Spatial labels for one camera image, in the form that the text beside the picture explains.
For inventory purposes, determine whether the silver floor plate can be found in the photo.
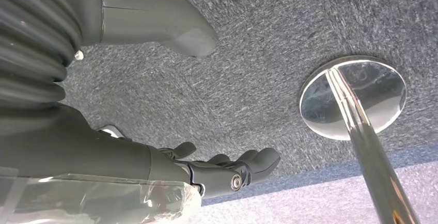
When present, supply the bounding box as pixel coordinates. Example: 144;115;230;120
97;124;127;140

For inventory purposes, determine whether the clear plastic film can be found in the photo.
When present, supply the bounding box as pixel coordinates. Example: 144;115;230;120
0;167;202;224

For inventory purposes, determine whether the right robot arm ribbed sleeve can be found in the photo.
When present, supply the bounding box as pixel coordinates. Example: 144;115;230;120
0;0;83;110

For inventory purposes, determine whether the chrome stanchion post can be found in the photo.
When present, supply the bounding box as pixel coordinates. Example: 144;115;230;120
299;55;422;224

